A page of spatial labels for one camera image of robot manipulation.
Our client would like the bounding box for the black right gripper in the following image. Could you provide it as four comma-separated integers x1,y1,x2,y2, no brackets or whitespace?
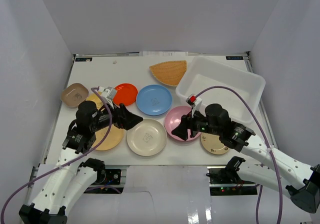
171,106,221,141

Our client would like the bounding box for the pink round plate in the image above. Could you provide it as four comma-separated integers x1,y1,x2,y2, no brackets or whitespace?
164,106,191,142

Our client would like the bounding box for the tan round plate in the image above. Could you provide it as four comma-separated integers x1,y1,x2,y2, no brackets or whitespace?
92,125,125,151

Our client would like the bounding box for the cream round plate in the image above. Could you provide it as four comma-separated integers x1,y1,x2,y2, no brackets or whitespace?
126,119,167,157

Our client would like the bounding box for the red round plate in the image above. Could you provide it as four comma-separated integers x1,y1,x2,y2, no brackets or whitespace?
113,83,138,106

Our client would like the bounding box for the blue round plate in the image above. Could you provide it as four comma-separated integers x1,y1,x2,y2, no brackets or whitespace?
136,84,173,116

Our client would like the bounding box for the beige patterned round plate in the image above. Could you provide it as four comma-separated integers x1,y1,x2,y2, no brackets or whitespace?
200,133,229,156

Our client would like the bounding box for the yellow square plate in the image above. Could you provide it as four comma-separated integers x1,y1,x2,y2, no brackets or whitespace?
84,93,105,111

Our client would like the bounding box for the orange woven fan-shaped plate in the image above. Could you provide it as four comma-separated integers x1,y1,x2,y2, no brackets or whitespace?
149,60,187,87

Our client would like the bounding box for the brown square plate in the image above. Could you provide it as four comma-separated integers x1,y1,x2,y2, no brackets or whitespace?
60,83,89,108

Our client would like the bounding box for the white plastic bin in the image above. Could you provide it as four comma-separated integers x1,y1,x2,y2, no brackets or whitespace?
175,56,266,124

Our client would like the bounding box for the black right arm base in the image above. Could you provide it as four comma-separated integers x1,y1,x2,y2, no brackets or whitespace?
206,166,258,197

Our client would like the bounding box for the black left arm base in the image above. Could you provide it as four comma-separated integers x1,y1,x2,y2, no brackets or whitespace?
84,169,124,194

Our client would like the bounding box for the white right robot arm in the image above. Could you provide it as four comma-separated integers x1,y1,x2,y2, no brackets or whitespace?
171,103,320,214

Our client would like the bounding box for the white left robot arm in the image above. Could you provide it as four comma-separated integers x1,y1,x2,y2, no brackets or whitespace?
19,101,143,224

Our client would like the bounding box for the dark left corner label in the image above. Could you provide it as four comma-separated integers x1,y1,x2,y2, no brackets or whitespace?
74,57,93,62

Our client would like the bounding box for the dark corner label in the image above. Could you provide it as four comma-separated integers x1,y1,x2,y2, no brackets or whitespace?
74,57,93,62
225,56,244,61

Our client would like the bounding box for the dark right corner label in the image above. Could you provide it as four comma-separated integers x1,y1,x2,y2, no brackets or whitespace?
225,56,244,61

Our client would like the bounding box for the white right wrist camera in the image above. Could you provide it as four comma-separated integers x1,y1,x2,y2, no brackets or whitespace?
186,94,203,117

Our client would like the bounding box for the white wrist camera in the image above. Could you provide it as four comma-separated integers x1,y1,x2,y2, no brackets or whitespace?
98,86,117,109
186,94,203,117

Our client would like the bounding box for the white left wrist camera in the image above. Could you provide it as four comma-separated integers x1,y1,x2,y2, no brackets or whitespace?
98,86,117,109

